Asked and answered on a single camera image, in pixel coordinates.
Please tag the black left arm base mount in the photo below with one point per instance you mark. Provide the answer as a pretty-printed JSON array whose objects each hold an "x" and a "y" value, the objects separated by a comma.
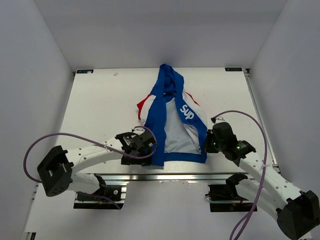
[{"x": 107, "y": 197}]

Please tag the aluminium table right rail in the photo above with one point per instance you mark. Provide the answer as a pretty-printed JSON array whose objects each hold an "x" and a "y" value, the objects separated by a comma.
[{"x": 271, "y": 153}]

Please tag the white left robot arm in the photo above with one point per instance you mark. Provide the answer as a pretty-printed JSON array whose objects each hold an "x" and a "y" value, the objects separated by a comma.
[{"x": 61, "y": 169}]

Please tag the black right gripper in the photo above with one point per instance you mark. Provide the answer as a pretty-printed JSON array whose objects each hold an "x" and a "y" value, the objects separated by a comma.
[{"x": 210, "y": 133}]

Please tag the aluminium table rail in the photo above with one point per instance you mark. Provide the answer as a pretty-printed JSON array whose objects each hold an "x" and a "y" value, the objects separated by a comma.
[
  {"x": 165, "y": 177},
  {"x": 271, "y": 153}
]

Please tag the blue right corner label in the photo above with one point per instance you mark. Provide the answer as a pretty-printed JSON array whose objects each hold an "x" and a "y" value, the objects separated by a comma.
[{"x": 233, "y": 69}]

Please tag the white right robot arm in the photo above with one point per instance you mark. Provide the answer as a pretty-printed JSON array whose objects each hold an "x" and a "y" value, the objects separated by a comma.
[{"x": 296, "y": 212}]

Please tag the blue left corner label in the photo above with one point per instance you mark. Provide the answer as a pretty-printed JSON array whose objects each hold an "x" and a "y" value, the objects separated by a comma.
[{"x": 84, "y": 71}]

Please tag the aluminium table front rail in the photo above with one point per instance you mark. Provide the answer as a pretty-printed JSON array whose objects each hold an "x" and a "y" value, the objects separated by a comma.
[{"x": 165, "y": 177}]

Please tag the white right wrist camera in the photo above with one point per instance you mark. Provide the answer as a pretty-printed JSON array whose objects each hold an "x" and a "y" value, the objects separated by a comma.
[{"x": 216, "y": 118}]

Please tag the blue corner label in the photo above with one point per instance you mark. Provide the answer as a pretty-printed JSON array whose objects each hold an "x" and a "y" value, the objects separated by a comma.
[
  {"x": 84, "y": 71},
  {"x": 233, "y": 69}
]

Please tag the blue white red jacket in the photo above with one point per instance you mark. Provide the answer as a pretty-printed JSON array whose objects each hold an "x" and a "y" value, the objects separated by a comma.
[{"x": 176, "y": 119}]

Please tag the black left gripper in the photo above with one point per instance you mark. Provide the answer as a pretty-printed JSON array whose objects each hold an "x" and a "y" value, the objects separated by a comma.
[{"x": 127, "y": 161}]

